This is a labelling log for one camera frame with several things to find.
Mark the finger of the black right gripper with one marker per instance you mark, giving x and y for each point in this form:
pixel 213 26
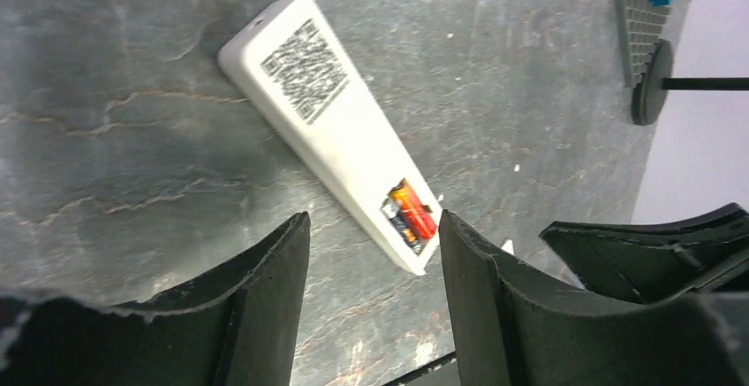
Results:
pixel 644 264

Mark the white remote control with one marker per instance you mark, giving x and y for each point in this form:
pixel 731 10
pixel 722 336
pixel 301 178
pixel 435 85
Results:
pixel 290 64

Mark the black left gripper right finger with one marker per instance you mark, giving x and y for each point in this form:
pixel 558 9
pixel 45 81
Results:
pixel 513 324

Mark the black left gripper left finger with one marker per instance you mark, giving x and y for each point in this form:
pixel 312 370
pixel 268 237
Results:
pixel 235 324

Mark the white battery cover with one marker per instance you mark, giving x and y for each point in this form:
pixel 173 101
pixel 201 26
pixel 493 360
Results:
pixel 507 246

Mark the grey lego baseplate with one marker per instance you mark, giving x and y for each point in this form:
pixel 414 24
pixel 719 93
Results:
pixel 639 27

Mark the red orange battery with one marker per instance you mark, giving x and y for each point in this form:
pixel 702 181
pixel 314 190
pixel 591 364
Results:
pixel 416 215

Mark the black blue battery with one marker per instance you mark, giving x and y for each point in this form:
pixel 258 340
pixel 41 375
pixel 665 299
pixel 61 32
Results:
pixel 394 215

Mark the black microphone stand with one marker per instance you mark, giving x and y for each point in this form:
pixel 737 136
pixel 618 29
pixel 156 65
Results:
pixel 649 96

